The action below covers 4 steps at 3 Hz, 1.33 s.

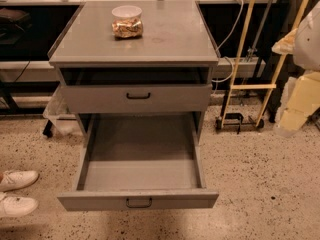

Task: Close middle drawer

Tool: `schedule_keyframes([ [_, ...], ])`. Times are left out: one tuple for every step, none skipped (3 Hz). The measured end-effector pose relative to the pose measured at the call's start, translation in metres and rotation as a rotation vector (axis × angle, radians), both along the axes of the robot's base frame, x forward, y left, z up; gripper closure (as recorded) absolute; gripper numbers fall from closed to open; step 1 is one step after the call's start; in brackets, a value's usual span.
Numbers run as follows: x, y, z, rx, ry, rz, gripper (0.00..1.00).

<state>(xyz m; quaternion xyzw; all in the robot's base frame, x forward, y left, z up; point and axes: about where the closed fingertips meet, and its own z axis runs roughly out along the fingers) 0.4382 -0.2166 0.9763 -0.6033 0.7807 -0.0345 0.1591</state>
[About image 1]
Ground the grey top drawer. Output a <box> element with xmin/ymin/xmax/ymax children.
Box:
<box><xmin>61</xmin><ymin>84</ymin><xmax>211</xmax><ymax>113</ymax></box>

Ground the grey metal drawer cabinet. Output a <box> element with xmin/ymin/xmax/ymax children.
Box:
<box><xmin>49</xmin><ymin>0</ymin><xmax>218</xmax><ymax>133</ymax></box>

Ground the clear plastic bin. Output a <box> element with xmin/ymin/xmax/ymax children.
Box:
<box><xmin>43</xmin><ymin>86</ymin><xmax>82</xmax><ymax>135</ymax></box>

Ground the grey drawer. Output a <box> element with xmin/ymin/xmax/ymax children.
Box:
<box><xmin>61</xmin><ymin>84</ymin><xmax>211</xmax><ymax>113</ymax></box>
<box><xmin>58</xmin><ymin>113</ymin><xmax>218</xmax><ymax>211</ymax></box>

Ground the upper white sneaker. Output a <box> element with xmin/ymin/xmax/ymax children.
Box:
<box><xmin>0</xmin><ymin>170</ymin><xmax>39</xmax><ymax>192</ymax></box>

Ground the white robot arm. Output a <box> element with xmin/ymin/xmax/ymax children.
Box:
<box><xmin>272</xmin><ymin>2</ymin><xmax>320</xmax><ymax>137</ymax></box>

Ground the lower white sneaker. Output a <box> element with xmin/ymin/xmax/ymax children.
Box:
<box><xmin>0</xmin><ymin>193</ymin><xmax>38</xmax><ymax>218</ymax></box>

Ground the white sneaker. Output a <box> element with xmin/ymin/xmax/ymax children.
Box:
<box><xmin>0</xmin><ymin>193</ymin><xmax>38</xmax><ymax>218</ymax></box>
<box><xmin>0</xmin><ymin>170</ymin><xmax>39</xmax><ymax>192</ymax></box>

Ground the clear jar of snacks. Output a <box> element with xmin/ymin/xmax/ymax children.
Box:
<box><xmin>112</xmin><ymin>5</ymin><xmax>143</xmax><ymax>39</ymax></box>

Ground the white power cable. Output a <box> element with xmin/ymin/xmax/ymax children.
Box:
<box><xmin>211</xmin><ymin>0</ymin><xmax>246</xmax><ymax>95</ymax></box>

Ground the black bag on shelf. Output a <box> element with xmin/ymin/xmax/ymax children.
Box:
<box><xmin>0</xmin><ymin>8</ymin><xmax>32</xmax><ymax>45</ymax></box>

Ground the yellow wooden hand cart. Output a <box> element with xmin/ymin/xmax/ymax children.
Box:
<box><xmin>215</xmin><ymin>0</ymin><xmax>309</xmax><ymax>132</ymax></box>

